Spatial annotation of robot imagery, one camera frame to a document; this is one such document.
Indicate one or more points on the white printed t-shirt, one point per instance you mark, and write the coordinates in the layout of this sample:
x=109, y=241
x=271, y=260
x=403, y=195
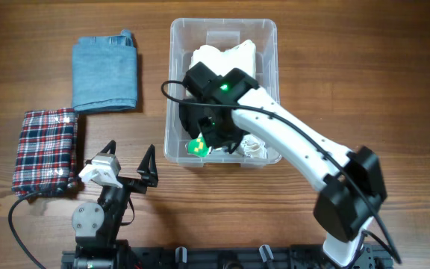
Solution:
x=249, y=147

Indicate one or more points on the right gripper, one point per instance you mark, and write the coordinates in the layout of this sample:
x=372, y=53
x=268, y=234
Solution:
x=210, y=137

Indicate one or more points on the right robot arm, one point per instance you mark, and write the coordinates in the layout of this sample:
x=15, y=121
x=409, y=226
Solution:
x=350, y=184

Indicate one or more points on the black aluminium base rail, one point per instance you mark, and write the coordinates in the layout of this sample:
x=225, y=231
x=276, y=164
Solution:
x=293, y=257

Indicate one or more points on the folded red plaid shirt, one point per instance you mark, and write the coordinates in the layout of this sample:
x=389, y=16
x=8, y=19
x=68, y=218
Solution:
x=46, y=153

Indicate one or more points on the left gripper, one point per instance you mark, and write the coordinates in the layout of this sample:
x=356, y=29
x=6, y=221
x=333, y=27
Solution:
x=148, y=177

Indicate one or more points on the clear plastic storage bin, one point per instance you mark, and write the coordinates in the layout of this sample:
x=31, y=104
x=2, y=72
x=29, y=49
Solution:
x=186, y=36

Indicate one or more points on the black garment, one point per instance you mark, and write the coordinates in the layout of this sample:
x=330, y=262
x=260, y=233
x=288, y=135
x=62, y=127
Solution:
x=190, y=116

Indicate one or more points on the folded blue denim jeans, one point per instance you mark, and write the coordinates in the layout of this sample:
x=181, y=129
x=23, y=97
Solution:
x=104, y=73

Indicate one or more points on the cream white cloth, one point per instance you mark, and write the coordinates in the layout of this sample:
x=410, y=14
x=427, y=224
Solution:
x=241, y=56

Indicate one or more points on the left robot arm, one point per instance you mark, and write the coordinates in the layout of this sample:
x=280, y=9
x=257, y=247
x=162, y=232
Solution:
x=97, y=224

